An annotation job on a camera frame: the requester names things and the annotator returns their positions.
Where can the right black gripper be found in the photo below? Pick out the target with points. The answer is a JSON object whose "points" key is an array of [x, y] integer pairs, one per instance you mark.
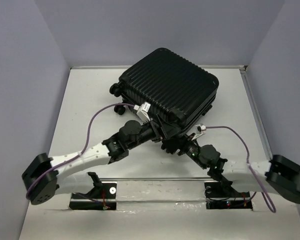
{"points": [[173, 144]]}

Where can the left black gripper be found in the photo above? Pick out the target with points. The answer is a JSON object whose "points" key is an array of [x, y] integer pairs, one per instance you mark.
{"points": [[163, 131]]}

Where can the black hard-shell suitcase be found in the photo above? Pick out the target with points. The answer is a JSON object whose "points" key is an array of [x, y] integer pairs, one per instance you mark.
{"points": [[178, 91]]}

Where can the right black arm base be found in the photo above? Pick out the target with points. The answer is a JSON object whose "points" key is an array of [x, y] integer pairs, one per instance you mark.
{"points": [[219, 199]]}

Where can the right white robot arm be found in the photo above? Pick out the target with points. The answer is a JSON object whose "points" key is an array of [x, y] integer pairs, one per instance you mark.
{"points": [[279, 176]]}

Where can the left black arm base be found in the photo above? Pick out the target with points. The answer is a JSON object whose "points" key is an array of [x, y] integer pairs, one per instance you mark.
{"points": [[102, 199]]}

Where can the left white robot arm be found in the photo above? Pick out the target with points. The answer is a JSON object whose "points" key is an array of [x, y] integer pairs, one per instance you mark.
{"points": [[44, 175]]}

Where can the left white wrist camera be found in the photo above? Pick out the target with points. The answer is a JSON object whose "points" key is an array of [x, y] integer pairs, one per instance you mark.
{"points": [[142, 111]]}

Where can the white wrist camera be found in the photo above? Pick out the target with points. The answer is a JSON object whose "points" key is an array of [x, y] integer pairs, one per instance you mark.
{"points": [[142, 111], [200, 130]]}

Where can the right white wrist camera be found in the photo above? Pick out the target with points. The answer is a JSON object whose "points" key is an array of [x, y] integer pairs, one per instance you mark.
{"points": [[200, 130]]}

